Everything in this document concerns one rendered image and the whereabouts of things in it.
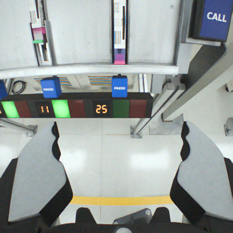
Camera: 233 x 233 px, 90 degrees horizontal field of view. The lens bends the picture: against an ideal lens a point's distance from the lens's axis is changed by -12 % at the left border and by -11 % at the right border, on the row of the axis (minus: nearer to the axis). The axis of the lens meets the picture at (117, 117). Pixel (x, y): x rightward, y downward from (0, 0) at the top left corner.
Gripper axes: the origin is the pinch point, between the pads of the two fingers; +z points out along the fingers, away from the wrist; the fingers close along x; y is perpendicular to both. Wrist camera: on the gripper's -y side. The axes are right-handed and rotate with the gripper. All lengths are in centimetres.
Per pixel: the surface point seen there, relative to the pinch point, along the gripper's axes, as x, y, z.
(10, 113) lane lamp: -22.0, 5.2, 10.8
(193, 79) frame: 14.1, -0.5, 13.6
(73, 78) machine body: -27, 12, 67
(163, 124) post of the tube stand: 31, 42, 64
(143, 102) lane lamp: 4.2, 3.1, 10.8
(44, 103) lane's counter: -13.7, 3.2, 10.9
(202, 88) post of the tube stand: 30.7, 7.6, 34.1
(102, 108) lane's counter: -2.9, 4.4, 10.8
